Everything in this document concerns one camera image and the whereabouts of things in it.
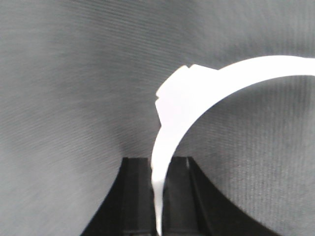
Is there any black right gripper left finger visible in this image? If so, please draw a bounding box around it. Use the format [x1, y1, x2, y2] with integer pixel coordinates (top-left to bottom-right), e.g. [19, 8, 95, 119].
[81, 157, 157, 236]

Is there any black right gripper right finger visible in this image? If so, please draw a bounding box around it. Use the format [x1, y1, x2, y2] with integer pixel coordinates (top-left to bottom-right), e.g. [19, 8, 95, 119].
[162, 157, 276, 236]

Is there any white curved PVC pipe clamp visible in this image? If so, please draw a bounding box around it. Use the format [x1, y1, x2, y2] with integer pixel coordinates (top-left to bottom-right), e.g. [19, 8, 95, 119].
[151, 55, 315, 235]

